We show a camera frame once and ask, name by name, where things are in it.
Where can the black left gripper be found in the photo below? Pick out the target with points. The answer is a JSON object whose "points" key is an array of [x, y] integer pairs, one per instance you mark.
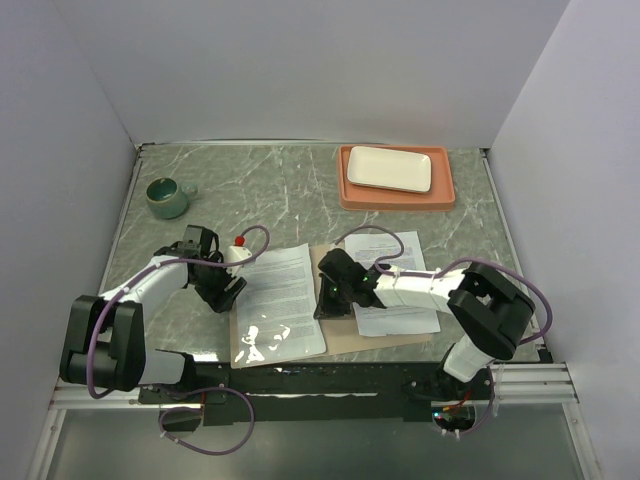
{"points": [[219, 299]]}

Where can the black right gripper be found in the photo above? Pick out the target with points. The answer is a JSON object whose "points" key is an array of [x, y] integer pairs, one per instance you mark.
{"points": [[326, 308]]}

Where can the brown paper folder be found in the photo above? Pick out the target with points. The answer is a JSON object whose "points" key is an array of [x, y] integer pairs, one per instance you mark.
{"points": [[341, 335]]}

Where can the printed paper sheet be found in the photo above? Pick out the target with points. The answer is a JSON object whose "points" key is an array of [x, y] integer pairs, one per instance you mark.
{"points": [[274, 314], [374, 322]]}

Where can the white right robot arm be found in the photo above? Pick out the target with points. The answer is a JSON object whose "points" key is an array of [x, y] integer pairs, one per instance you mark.
{"points": [[491, 310]]}

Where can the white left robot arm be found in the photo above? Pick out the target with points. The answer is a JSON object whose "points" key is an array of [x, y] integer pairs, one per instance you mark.
{"points": [[105, 347]]}

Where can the terracotta rectangular tray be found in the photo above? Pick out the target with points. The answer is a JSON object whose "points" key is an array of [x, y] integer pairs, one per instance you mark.
{"points": [[440, 197]]}

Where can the green ceramic cup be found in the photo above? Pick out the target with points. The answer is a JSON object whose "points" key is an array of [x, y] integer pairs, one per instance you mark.
{"points": [[167, 199]]}

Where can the white rectangular plate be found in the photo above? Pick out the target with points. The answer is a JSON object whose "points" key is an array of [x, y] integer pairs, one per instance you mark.
{"points": [[389, 169]]}

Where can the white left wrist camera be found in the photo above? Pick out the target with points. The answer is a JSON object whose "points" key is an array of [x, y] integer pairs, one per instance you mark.
{"points": [[237, 254]]}

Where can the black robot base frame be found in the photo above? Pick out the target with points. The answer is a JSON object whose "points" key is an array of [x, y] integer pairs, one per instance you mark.
{"points": [[222, 395]]}

